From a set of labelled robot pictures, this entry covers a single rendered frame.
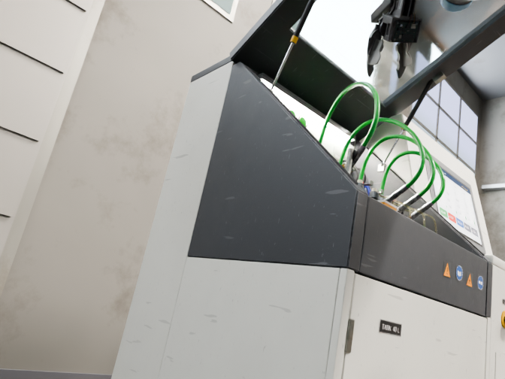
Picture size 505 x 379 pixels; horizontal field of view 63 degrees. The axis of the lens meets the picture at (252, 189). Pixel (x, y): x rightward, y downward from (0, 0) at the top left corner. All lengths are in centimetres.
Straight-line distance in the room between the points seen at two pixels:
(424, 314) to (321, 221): 35
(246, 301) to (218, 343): 13
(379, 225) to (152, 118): 236
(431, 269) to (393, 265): 17
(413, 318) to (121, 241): 216
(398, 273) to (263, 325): 32
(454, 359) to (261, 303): 53
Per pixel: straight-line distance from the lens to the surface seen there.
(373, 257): 89
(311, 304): 87
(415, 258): 104
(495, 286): 148
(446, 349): 119
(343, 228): 85
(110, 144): 289
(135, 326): 144
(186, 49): 340
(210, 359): 109
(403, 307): 100
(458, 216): 196
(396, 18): 106
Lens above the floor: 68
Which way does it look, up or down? 16 degrees up
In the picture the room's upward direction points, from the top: 12 degrees clockwise
